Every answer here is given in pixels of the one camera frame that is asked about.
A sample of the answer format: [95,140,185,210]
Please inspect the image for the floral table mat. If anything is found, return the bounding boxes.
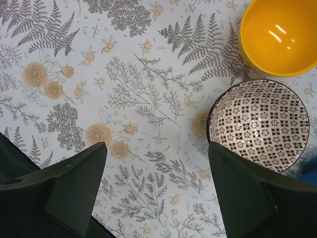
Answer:
[0,0,317,238]

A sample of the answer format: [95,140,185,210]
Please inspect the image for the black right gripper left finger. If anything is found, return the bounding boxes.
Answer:
[0,142,107,238]

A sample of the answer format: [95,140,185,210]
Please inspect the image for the brown white patterned bowl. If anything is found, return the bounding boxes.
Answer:
[207,79,310,174]

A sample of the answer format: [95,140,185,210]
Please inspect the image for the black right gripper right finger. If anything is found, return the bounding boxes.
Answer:
[209,142,317,238]

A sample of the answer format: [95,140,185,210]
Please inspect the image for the blue plaid cloth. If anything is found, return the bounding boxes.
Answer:
[298,158,317,184]

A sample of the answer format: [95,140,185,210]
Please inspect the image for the yellow bowl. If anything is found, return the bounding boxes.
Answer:
[239,0,317,77]

